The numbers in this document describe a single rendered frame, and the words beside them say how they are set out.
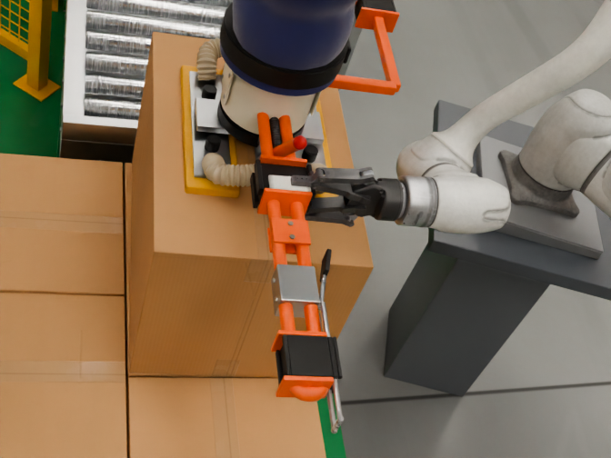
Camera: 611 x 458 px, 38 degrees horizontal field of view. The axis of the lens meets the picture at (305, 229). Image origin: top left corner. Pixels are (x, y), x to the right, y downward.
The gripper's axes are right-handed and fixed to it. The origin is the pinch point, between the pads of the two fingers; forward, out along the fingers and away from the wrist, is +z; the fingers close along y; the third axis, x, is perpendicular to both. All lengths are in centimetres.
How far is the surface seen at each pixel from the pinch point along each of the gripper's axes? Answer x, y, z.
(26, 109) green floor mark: 128, 108, 46
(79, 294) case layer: 16, 55, 31
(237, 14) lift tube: 23.0, -17.9, 9.7
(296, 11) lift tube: 16.5, -24.9, 2.1
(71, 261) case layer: 24, 54, 33
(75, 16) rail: 103, 49, 34
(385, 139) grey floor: 129, 109, -82
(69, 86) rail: 75, 49, 35
